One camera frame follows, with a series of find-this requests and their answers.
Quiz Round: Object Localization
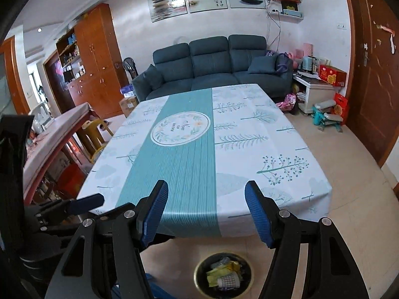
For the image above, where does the orange wooden cabinet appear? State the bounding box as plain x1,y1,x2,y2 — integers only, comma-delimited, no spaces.
56,3,126,119

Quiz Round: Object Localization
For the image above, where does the brown wooden door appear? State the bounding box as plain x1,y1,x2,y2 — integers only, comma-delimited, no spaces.
340,0,399,169

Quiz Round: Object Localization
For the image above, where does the stacked stones wall picture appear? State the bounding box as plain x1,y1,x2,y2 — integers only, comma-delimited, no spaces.
147,0,188,23

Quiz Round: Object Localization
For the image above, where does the red bucket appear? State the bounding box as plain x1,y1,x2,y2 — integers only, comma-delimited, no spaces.
56,163,87,198

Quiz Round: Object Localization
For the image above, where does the purple bag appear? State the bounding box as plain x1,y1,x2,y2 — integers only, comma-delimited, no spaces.
266,51,294,76

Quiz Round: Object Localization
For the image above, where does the yellow plastic stool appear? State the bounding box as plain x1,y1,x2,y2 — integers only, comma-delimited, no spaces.
76,119,114,150

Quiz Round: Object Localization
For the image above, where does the white cabinet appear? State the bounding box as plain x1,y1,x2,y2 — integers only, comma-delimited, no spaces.
293,72,339,114

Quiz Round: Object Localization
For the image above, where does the wall shelf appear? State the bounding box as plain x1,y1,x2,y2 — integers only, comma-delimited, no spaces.
270,0,303,22

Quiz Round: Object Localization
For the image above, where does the dark blue cushion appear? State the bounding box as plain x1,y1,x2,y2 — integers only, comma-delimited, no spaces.
248,56,279,75
143,64,165,91

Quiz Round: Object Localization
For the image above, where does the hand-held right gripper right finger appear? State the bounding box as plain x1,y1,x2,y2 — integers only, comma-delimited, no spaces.
244,180,368,299

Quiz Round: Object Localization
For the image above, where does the cardboard box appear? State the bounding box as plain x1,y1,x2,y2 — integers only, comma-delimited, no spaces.
120,96,139,118

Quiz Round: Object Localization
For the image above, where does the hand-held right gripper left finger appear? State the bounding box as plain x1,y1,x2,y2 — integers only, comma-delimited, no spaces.
44,179,169,299

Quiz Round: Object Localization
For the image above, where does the dining table with grey cloth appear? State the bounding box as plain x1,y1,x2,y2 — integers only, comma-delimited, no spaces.
23,103,97,200

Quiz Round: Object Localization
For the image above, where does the red gift box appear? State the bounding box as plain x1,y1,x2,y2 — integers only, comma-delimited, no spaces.
318,64,347,87

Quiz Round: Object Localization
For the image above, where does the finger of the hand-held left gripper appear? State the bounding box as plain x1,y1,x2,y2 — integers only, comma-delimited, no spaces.
33,193,105,225

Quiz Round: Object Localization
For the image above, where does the pink bag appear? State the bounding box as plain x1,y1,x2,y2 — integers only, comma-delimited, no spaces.
276,93,299,112

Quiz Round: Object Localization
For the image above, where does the black fan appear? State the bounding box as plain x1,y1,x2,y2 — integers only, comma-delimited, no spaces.
122,57,139,79

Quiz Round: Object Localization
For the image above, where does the dark blue sofa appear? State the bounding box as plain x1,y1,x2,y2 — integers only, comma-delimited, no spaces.
131,34,294,102

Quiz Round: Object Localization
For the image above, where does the yellow rimmed trash bin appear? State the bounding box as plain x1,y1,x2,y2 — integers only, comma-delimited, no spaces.
193,252,254,298

